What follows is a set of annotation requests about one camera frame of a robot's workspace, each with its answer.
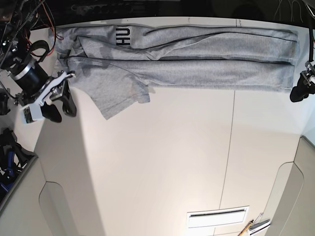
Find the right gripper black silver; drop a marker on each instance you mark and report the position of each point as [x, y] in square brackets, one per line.
[36, 86]

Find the grey T-shirt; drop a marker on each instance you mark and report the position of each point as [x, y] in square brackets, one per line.
[116, 65]

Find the black blue chair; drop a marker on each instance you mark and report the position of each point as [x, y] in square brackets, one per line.
[13, 159]

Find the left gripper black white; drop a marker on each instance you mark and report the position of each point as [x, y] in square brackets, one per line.
[305, 85]

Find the black device at left edge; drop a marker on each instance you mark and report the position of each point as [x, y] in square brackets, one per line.
[4, 98]

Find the white grey stapler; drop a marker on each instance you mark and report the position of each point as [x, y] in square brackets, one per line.
[259, 226]

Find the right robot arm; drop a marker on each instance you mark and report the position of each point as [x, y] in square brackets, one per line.
[21, 58]

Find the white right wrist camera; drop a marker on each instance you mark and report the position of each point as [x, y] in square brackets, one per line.
[31, 113]

